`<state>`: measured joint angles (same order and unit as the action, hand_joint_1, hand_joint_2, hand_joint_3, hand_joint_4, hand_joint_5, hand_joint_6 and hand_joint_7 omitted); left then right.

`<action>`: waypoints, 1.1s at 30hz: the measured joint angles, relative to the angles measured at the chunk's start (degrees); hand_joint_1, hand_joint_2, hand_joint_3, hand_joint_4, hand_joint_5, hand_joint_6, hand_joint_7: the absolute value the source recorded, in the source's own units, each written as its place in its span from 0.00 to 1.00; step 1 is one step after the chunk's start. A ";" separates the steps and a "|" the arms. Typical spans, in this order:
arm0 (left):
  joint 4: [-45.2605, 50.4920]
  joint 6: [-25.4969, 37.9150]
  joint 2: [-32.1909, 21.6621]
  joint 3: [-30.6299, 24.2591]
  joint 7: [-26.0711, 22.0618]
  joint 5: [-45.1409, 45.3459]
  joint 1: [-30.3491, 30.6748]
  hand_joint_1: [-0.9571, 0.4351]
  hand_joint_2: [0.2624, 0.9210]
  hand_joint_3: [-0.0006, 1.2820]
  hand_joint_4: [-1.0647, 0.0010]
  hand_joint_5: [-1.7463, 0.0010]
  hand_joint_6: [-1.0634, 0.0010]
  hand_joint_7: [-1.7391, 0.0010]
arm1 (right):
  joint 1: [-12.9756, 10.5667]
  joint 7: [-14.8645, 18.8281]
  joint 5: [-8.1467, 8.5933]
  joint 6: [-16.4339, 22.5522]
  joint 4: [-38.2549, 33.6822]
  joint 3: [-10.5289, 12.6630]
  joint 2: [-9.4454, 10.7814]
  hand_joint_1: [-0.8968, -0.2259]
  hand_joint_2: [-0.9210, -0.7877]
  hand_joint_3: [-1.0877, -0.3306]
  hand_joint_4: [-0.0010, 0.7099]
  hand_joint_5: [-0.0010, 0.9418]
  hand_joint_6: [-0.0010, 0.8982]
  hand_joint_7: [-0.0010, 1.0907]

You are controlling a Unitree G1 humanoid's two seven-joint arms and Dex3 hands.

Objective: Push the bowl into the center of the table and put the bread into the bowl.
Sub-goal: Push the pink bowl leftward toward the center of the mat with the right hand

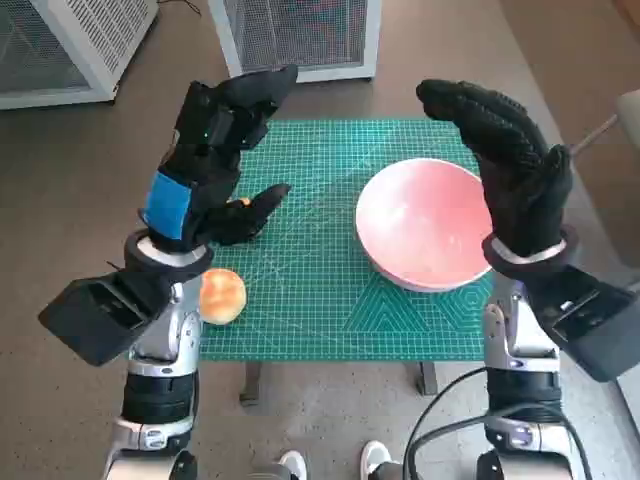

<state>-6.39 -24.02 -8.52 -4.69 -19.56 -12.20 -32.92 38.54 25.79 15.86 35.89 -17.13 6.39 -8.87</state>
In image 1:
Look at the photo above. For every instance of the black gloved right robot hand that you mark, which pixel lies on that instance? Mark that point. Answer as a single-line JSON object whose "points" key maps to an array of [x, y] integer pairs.
{"points": [[520, 180]]}

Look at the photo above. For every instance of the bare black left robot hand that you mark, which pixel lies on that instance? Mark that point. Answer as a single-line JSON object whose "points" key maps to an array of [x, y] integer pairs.
{"points": [[210, 165]]}

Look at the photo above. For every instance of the long braided toy bread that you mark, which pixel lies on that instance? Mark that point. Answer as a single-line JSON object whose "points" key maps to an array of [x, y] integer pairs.
{"points": [[245, 201]]}

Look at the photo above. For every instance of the pink bowl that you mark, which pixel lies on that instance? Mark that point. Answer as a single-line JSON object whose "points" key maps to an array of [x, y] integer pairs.
{"points": [[420, 225]]}

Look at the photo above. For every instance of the round toy bread bun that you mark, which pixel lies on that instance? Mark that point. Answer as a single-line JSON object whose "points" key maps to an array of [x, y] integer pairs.
{"points": [[222, 297]]}

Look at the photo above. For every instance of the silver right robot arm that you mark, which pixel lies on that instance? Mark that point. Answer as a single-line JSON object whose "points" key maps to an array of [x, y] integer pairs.
{"points": [[520, 390]]}

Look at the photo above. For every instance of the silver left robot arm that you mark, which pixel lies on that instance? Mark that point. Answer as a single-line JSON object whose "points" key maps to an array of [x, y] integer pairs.
{"points": [[160, 385]]}

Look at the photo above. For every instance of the green cutting mat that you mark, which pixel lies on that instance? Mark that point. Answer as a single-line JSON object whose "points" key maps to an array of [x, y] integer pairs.
{"points": [[310, 250]]}

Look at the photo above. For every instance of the white cabinet with mesh door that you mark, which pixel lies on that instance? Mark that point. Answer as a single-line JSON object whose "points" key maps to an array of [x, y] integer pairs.
{"points": [[300, 35]]}

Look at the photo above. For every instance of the white cabinet with perforated side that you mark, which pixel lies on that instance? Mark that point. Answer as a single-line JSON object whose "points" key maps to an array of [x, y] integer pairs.
{"points": [[45, 50]]}

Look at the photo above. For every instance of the dark metal table leg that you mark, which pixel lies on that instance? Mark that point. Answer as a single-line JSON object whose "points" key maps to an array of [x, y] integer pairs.
{"points": [[427, 377], [251, 382]]}

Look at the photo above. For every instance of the white foot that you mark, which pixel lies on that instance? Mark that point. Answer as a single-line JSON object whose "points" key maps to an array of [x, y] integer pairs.
{"points": [[292, 465], [375, 457]]}

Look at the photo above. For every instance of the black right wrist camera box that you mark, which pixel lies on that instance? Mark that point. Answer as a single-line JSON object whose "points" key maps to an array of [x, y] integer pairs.
{"points": [[590, 320]]}

